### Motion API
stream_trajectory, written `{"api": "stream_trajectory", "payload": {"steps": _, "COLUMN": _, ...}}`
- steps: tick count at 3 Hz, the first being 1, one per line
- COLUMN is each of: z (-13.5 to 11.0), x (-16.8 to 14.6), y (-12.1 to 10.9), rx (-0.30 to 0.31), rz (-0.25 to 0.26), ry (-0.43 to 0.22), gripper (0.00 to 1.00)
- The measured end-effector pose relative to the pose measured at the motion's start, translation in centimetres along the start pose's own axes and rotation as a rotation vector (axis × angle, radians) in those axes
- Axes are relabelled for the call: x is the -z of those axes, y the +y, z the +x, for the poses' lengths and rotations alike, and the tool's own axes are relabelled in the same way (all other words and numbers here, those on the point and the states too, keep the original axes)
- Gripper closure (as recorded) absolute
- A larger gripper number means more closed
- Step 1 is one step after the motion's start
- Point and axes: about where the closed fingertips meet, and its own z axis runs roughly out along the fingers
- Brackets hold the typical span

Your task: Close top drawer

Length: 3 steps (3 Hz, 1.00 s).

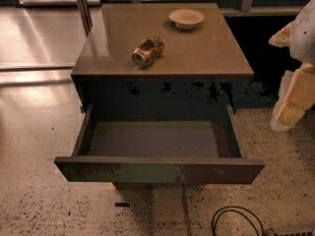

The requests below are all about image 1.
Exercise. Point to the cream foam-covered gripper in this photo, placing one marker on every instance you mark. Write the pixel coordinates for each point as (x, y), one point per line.
(304, 38)

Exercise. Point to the drawer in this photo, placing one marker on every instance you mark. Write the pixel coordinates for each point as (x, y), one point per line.
(194, 145)

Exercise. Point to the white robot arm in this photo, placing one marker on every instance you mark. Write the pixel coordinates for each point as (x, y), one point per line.
(307, 17)

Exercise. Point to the dark drawer cabinet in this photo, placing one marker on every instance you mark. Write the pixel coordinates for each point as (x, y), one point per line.
(187, 73)

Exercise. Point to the white shallow bowl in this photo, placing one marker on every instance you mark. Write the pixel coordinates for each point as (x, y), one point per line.
(186, 19)

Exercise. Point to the crushed gold can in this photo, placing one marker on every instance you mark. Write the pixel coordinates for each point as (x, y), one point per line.
(148, 52)

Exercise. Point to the metal window frame post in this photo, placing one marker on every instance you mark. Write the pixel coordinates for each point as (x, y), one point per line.
(85, 15)

